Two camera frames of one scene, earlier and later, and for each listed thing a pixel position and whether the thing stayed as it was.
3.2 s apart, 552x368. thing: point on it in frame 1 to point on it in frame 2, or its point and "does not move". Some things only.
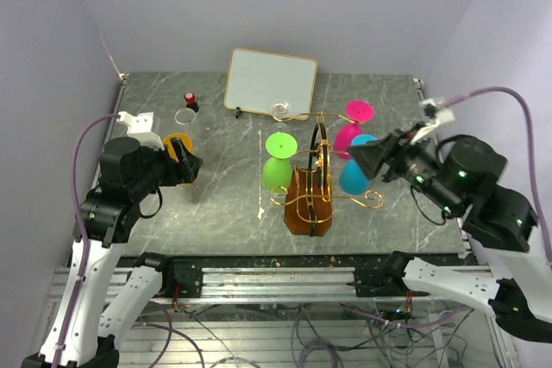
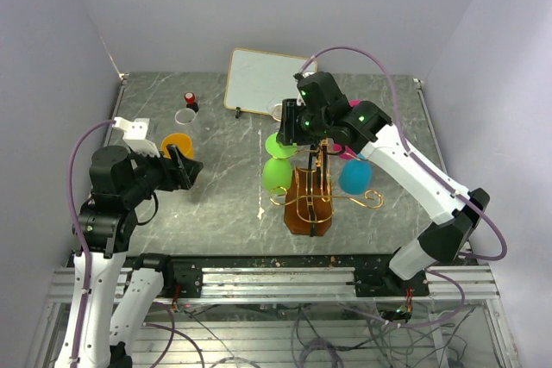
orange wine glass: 185,140 does not move
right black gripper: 371,156 to 289,133
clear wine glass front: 184,119 does not move
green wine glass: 277,169 does not move
